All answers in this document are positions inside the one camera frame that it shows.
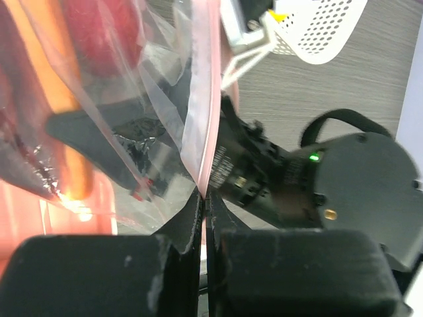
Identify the pink divided organizer tray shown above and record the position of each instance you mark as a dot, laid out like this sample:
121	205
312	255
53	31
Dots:
24	215

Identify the clear pink zip top bag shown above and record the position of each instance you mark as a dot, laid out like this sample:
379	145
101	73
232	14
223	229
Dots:
177	80

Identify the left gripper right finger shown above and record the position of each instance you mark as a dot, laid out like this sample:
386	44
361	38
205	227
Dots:
299	272

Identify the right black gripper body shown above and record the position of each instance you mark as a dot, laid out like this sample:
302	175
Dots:
255	174

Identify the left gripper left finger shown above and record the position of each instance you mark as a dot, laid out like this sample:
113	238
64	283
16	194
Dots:
105	275

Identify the white perforated plastic basket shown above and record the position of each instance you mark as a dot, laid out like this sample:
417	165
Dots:
316	31

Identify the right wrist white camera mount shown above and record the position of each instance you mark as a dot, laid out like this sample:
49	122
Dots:
249	30

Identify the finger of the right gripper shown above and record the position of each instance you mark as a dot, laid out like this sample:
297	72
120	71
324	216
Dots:
129	125

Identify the red fake apple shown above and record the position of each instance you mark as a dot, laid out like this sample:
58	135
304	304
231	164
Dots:
101	37

